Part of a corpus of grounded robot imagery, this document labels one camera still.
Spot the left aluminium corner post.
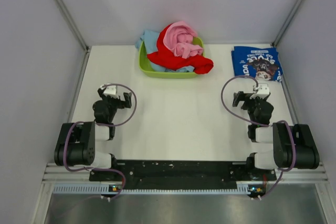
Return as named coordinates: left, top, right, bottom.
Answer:
left=54, top=0, right=89, bottom=51

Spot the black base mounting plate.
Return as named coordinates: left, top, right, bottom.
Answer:
left=89, top=159, right=278, bottom=189

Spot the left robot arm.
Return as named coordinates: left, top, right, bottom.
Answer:
left=54, top=84, right=137, bottom=180

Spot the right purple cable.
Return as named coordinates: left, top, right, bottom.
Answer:
left=220, top=75, right=297, bottom=200

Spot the aluminium frame rail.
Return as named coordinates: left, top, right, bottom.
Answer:
left=43, top=163, right=329, bottom=184

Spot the grey slotted cable duct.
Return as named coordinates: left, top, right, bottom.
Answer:
left=53, top=184, right=251, bottom=195

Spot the aluminium corner post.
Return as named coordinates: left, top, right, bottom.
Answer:
left=271, top=0, right=305, bottom=47
left=54, top=0, right=89, bottom=51

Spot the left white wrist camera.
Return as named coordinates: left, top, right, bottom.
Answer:
left=98, top=83, right=118, bottom=98

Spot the green plastic basin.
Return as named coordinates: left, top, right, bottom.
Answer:
left=138, top=41, right=198, bottom=79

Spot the purple cable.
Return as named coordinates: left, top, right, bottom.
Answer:
left=64, top=83, right=138, bottom=200
left=220, top=75, right=297, bottom=200

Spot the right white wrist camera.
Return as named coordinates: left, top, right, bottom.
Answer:
left=253, top=83, right=270, bottom=98

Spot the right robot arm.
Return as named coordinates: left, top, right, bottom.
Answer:
left=233, top=91, right=320, bottom=180

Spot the right aluminium corner post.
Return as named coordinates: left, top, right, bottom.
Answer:
left=271, top=0, right=305, bottom=47

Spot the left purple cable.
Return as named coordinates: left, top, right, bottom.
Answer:
left=64, top=83, right=138, bottom=200

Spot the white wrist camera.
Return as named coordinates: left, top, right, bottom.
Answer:
left=98, top=83, right=118, bottom=98
left=253, top=83, right=270, bottom=98

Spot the red t shirt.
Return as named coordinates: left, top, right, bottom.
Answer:
left=147, top=24, right=214, bottom=74

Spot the folded blue printed t shirt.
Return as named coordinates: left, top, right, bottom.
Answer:
left=231, top=46, right=283, bottom=82

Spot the pink t shirt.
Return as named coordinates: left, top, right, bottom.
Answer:
left=163, top=21, right=204, bottom=59

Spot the light blue t shirt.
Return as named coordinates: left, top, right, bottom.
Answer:
left=135, top=29, right=194, bottom=73

